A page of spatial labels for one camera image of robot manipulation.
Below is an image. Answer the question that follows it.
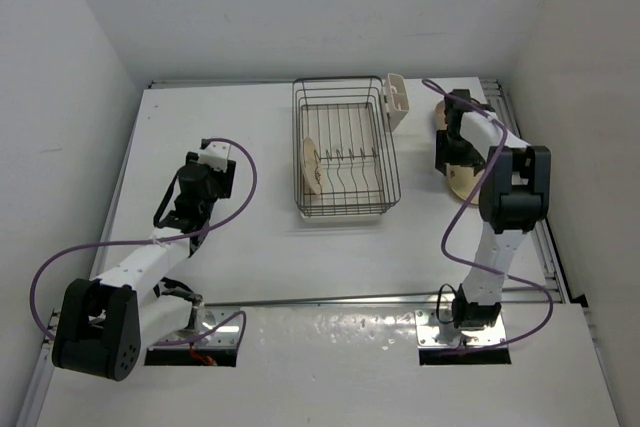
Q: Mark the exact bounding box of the yellow patterned round plate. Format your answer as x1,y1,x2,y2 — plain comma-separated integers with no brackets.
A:
445,164,484,200

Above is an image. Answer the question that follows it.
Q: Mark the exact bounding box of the cream round plate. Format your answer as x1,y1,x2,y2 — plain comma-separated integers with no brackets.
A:
301,137,324,195

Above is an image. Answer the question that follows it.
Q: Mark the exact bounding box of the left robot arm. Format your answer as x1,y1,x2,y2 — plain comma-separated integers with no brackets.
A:
52,143,236,381

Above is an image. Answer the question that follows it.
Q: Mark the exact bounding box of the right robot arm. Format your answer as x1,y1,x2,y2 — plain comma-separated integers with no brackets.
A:
435,89,551,329

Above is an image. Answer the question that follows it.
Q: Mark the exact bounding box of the white cutlery holder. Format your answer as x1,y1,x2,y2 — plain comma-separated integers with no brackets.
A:
383,73,410,132

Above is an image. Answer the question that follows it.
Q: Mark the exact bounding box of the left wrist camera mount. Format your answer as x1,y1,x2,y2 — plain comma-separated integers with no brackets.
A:
197,139,230,172

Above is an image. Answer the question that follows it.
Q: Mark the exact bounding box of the wire dish rack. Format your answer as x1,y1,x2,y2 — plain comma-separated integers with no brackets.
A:
292,76,401,208

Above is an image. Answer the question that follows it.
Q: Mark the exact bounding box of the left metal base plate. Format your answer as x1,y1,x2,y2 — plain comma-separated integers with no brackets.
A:
148,307,247,352

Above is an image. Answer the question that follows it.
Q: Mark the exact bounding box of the metal base plate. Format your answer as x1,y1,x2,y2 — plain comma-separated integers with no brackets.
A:
414,307,507,352
148,307,247,352

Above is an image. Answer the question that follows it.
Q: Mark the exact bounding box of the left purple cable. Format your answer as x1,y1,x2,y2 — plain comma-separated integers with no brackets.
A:
29,137,259,348

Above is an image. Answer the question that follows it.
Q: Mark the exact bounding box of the aluminium frame rail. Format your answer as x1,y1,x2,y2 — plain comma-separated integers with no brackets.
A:
480,78,571,303

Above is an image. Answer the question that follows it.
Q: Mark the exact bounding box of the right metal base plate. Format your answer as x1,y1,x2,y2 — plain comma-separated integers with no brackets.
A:
414,307,507,352

